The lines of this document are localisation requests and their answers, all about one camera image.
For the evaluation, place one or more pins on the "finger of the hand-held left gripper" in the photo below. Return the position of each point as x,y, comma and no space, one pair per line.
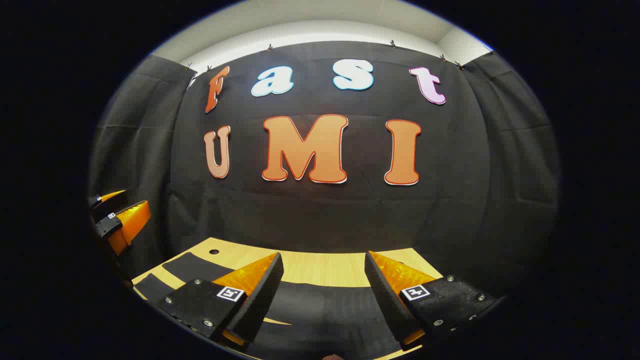
107,204
131,222

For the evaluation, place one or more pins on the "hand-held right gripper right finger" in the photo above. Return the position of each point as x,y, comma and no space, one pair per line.
450,300

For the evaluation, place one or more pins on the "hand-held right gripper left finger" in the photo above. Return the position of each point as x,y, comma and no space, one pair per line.
200,302

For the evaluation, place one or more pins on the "dark denim jeans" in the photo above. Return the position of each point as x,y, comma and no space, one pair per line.
320,312

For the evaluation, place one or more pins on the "black backdrop cloth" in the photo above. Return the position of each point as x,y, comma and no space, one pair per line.
320,212

